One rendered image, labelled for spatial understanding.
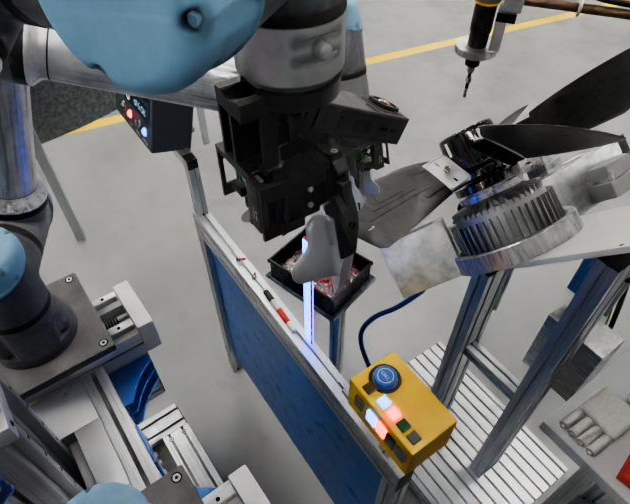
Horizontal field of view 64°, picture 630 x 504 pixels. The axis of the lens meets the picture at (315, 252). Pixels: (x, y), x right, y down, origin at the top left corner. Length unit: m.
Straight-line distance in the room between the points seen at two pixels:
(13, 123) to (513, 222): 0.89
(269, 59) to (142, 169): 2.85
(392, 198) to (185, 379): 1.38
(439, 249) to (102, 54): 0.99
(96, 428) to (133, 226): 1.85
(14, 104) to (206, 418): 1.46
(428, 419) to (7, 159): 0.78
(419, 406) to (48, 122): 2.04
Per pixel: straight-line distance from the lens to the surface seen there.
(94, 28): 0.22
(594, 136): 0.90
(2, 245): 0.95
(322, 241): 0.43
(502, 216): 1.08
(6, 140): 0.92
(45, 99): 2.47
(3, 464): 0.81
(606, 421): 1.21
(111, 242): 2.76
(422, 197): 1.03
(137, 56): 0.22
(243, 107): 0.34
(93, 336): 1.06
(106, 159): 3.32
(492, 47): 0.95
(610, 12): 0.94
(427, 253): 1.16
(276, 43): 0.33
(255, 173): 0.39
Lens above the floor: 1.85
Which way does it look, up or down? 47 degrees down
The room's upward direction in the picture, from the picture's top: straight up
